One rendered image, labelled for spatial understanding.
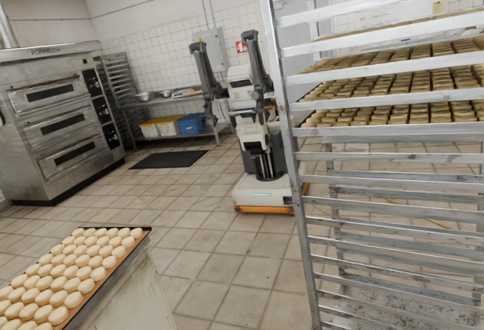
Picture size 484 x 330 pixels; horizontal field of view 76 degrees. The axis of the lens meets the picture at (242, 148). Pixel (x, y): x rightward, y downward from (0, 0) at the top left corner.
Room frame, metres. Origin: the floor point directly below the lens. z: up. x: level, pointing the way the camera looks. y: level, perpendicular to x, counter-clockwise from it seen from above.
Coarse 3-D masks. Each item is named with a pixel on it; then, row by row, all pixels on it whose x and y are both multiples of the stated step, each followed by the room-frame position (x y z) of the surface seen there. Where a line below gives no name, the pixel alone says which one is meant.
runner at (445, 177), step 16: (336, 176) 1.35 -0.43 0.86; (352, 176) 1.32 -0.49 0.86; (368, 176) 1.28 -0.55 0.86; (384, 176) 1.24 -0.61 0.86; (400, 176) 1.21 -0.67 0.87; (416, 176) 1.17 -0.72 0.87; (432, 176) 1.14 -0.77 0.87; (448, 176) 1.11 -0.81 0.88; (464, 176) 1.08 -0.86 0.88; (480, 176) 1.05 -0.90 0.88
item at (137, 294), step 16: (144, 256) 1.09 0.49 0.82; (128, 272) 0.99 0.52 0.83; (144, 272) 1.06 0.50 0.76; (112, 288) 0.91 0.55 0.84; (128, 288) 0.97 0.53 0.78; (144, 288) 1.03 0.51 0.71; (160, 288) 1.11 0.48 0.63; (96, 304) 0.84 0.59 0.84; (112, 304) 0.89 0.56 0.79; (128, 304) 0.94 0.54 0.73; (144, 304) 1.00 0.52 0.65; (160, 304) 1.08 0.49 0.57; (96, 320) 0.81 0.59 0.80; (112, 320) 0.86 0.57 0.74; (128, 320) 0.92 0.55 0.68; (144, 320) 0.98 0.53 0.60; (160, 320) 1.05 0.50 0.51
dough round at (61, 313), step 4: (60, 308) 0.76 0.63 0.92; (64, 308) 0.76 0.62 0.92; (52, 312) 0.75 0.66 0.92; (56, 312) 0.75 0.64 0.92; (60, 312) 0.74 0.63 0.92; (64, 312) 0.74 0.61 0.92; (52, 316) 0.73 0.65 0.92; (56, 316) 0.73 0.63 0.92; (60, 316) 0.73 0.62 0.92; (64, 316) 0.73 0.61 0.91; (52, 320) 0.72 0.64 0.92; (56, 320) 0.72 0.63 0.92; (60, 320) 0.72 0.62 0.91; (52, 324) 0.72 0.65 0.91; (56, 324) 0.72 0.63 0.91
